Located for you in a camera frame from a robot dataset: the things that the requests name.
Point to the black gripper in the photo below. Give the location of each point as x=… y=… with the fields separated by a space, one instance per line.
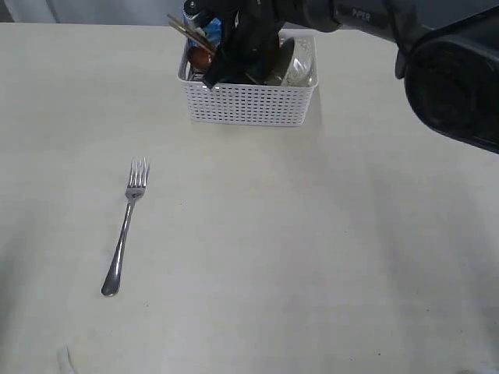
x=249 y=28

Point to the silver metal fork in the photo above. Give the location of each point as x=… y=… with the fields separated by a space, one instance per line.
x=135 y=190

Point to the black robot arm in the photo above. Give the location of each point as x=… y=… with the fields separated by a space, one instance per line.
x=447 y=51

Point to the brown wooden spoon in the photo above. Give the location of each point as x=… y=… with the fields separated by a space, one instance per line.
x=199 y=58

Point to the silver foil packet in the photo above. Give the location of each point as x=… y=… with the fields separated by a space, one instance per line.
x=194 y=75

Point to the blue chips snack bag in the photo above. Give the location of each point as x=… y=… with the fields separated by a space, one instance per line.
x=212 y=31

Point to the white perforated plastic basket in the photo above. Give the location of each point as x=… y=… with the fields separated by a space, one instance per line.
x=241 y=104

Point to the brown round plate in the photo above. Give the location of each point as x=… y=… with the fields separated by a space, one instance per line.
x=278 y=61

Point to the white speckled bowl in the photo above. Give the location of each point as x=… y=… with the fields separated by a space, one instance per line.
x=302 y=48

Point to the grey backdrop curtain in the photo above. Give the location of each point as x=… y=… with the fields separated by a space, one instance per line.
x=104 y=12

